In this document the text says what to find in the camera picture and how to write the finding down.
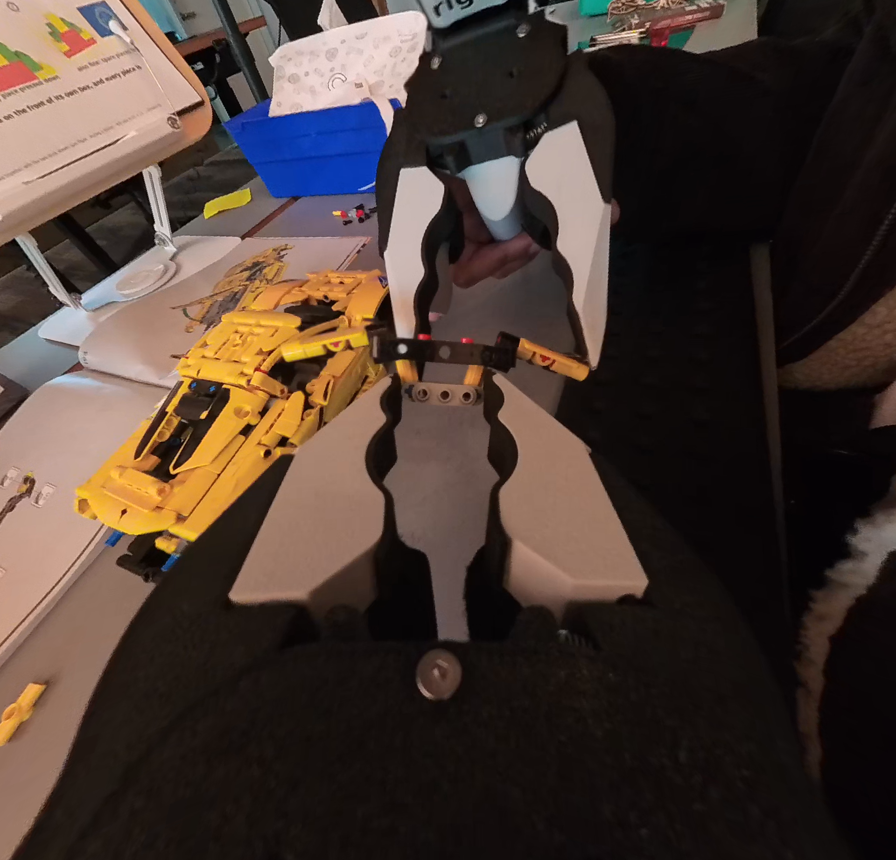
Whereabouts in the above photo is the white patterned paper bag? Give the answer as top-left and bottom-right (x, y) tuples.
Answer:
(268, 12), (429, 133)

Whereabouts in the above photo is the person's right forearm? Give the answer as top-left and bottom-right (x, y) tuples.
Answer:
(584, 34), (862, 252)

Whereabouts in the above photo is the dark fleece-lined jacket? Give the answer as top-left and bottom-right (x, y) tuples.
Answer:
(759, 0), (896, 860)

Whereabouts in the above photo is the open instruction booklet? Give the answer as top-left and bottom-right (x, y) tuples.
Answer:
(0, 236), (372, 665)

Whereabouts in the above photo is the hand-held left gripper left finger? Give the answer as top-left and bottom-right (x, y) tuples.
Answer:
(227, 376), (438, 640)

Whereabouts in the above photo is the yellow flat paper scrap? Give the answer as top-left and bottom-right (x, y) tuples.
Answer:
(203, 188), (253, 220)

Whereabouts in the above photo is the black dimpled mat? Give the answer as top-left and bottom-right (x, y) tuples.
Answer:
(556, 240), (795, 672)

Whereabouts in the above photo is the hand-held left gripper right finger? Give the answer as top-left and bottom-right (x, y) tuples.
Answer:
(468, 373), (650, 638)

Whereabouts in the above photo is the printed instruction sheet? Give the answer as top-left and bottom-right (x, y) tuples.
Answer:
(0, 0), (205, 206)

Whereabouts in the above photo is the wooden display board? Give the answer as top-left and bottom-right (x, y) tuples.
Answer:
(0, 0), (213, 245)

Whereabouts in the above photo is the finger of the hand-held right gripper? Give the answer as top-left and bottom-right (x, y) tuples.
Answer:
(521, 119), (614, 372)
(382, 164), (459, 346)

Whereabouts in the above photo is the black light stand pole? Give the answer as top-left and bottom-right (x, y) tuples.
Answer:
(198, 0), (273, 104)

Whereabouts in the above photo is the blue plastic bin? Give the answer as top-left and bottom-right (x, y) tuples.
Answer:
(223, 97), (403, 198)

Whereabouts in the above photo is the grey desk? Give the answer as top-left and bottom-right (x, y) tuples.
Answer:
(0, 174), (603, 860)

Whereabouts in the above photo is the small yellow brick piece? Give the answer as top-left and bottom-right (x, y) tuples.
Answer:
(0, 681), (49, 748)

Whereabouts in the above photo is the yellow black brick bumper assembly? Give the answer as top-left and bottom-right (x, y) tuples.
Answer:
(282, 327), (591, 409)

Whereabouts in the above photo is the yellow toy brick car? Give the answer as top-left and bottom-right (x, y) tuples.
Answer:
(76, 268), (393, 584)

